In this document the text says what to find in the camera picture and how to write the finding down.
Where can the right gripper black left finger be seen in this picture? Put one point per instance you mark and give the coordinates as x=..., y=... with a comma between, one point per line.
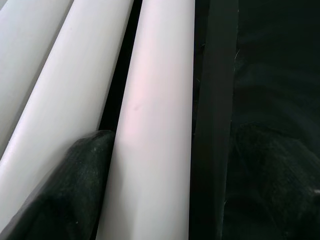
x=70, y=195

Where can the white plastic table leg tube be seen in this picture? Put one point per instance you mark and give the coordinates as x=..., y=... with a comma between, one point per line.
x=155, y=125
x=75, y=87
x=25, y=50

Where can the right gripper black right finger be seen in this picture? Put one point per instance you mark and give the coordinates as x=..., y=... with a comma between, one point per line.
x=275, y=190

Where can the black table cover cloth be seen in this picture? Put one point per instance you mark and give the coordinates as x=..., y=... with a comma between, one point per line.
x=275, y=62

